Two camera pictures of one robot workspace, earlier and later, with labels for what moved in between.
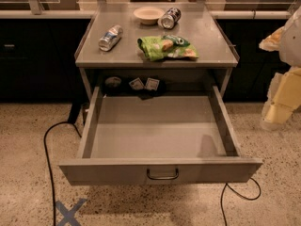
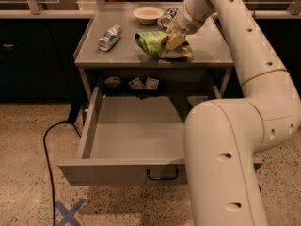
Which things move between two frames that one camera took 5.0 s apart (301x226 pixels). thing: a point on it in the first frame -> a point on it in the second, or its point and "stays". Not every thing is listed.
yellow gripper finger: x=287 y=98 -> x=174 y=42
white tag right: x=151 y=84 stays
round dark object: x=112 y=81 stays
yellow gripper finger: x=272 y=41 -> x=173 y=31
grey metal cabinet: x=151 y=44 stays
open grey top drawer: x=129 y=139 stays
